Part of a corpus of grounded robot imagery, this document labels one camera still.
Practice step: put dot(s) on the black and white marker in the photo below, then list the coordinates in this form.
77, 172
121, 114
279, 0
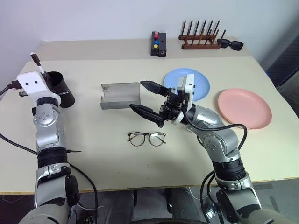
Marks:
35, 59

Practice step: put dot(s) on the dark rounded shape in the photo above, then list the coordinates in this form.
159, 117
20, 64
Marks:
184, 205

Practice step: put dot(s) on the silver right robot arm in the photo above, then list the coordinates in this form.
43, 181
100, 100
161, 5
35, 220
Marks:
217, 137

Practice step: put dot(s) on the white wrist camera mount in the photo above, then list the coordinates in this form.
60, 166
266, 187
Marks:
188, 91
32, 87

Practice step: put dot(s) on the brown-rimmed clear eyeglasses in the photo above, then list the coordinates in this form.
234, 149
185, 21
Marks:
140, 140

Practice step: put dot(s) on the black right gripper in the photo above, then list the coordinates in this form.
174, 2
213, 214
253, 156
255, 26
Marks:
172, 106

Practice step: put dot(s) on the brown wooden peg rack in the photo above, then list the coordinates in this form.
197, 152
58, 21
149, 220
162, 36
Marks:
201, 44

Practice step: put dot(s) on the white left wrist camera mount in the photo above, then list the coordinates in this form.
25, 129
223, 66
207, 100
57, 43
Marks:
32, 87

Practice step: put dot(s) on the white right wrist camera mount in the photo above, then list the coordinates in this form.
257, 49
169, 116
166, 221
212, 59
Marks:
188, 91

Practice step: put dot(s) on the plain black box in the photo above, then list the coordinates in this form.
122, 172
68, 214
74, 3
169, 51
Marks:
162, 46

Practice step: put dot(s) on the black cylindrical cup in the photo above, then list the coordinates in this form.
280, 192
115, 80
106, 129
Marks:
64, 93

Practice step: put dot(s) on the grey metal tray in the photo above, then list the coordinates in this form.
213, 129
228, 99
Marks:
119, 95

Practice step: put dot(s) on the dark chair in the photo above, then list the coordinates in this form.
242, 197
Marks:
285, 77

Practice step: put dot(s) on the light blue plate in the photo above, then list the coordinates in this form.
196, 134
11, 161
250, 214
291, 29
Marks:
201, 84

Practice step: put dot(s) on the black box with coloured buttons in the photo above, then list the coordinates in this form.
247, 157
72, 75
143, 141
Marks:
154, 44

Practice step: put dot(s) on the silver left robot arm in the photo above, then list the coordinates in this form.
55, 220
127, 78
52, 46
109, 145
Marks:
46, 133

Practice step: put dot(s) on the pink plate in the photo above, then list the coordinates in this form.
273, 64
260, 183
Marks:
245, 107

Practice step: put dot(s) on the black sunglasses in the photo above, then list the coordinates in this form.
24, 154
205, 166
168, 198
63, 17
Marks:
230, 44

